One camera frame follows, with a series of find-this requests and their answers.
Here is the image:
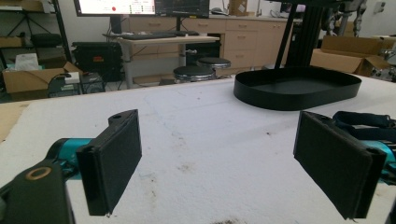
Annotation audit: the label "large open cardboard box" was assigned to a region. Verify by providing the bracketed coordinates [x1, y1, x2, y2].
[310, 35, 396, 77]

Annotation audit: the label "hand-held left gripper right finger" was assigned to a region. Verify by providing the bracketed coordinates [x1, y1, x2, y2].
[293, 110, 387, 220]

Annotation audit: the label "light wooden cabinets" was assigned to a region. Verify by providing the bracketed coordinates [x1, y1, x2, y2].
[129, 15, 293, 77]

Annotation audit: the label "black wire crate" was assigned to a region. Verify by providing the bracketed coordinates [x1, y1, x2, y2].
[79, 72, 106, 94]

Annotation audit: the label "black metal stand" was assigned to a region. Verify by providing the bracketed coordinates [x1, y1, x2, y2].
[275, 0, 328, 68]

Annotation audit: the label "light wooden desk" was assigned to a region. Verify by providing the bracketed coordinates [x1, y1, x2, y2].
[118, 35, 220, 90]

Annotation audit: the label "monitor with dark screen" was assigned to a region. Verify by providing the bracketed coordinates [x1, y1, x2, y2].
[154, 0, 210, 19]

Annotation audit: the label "small cardboard box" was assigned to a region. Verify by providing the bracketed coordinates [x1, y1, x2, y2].
[228, 0, 249, 17]

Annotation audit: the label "white crumpled paper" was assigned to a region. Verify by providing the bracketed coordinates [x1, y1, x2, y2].
[14, 52, 40, 72]

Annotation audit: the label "dark blue strap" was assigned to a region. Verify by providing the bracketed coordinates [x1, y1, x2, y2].
[332, 110, 396, 142]

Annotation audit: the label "white power adapter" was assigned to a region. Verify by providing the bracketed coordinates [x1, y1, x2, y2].
[64, 72, 81, 84]

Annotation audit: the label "black bag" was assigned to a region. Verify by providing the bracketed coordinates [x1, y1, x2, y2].
[31, 33, 63, 49]

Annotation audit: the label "black metal shelf rack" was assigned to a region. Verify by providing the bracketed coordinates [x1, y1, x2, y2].
[0, 0, 73, 63]

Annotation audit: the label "black keyboard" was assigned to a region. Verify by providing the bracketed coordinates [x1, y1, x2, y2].
[120, 30, 200, 41]

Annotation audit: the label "black round stool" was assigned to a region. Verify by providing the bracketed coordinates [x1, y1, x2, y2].
[173, 64, 217, 84]
[196, 57, 232, 70]

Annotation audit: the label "black equipment case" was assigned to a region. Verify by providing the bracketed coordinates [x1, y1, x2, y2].
[71, 41, 124, 82]

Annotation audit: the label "monitor with white screen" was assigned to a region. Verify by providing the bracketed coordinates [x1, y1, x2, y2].
[73, 0, 157, 17]

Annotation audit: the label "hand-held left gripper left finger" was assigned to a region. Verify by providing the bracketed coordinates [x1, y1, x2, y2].
[76, 109, 143, 217]

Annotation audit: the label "black oval tray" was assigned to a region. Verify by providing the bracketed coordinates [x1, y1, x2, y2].
[233, 65, 362, 111]

